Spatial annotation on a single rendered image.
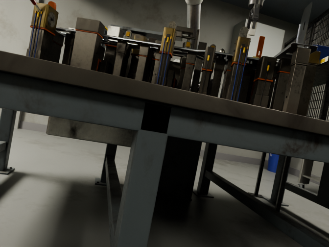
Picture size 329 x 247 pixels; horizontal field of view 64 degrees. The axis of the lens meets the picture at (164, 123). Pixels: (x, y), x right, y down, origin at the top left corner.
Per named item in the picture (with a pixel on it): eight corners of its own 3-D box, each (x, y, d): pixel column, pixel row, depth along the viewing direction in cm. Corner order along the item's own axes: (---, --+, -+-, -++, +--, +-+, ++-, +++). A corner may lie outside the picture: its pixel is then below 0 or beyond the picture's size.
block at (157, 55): (147, 99, 147) (156, 48, 146) (149, 100, 154) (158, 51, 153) (154, 100, 147) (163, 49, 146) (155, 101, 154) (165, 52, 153)
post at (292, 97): (283, 119, 103) (298, 46, 102) (279, 119, 108) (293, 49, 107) (296, 121, 102) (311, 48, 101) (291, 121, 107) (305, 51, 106)
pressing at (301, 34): (298, 66, 134) (312, 0, 133) (290, 70, 145) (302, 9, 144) (299, 66, 134) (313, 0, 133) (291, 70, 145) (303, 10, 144)
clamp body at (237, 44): (223, 111, 118) (238, 34, 116) (220, 111, 129) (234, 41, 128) (238, 113, 117) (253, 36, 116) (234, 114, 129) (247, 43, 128)
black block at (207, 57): (194, 106, 123) (205, 44, 122) (194, 107, 133) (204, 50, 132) (205, 108, 123) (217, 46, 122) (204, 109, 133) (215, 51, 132)
